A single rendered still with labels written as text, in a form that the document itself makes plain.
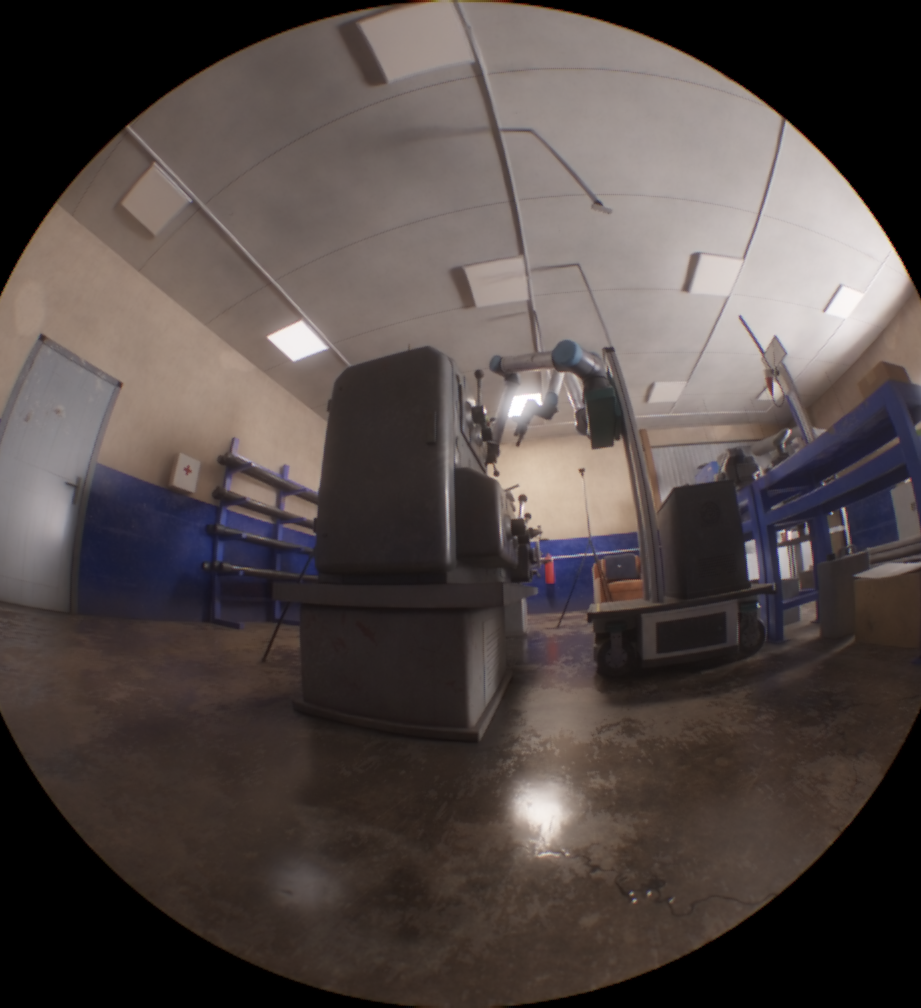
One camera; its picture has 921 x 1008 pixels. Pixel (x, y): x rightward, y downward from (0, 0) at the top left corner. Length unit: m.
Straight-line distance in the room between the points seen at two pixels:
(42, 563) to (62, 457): 0.89
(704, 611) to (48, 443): 4.49
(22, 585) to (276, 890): 3.16
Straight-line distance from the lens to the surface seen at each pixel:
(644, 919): 0.54
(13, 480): 3.52
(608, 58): 3.16
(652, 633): 1.54
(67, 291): 4.20
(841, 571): 1.90
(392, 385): 1.19
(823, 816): 0.72
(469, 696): 1.00
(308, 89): 3.11
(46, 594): 3.51
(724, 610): 1.62
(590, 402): 1.79
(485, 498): 1.02
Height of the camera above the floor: 0.44
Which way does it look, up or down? 15 degrees up
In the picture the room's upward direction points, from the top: 2 degrees counter-clockwise
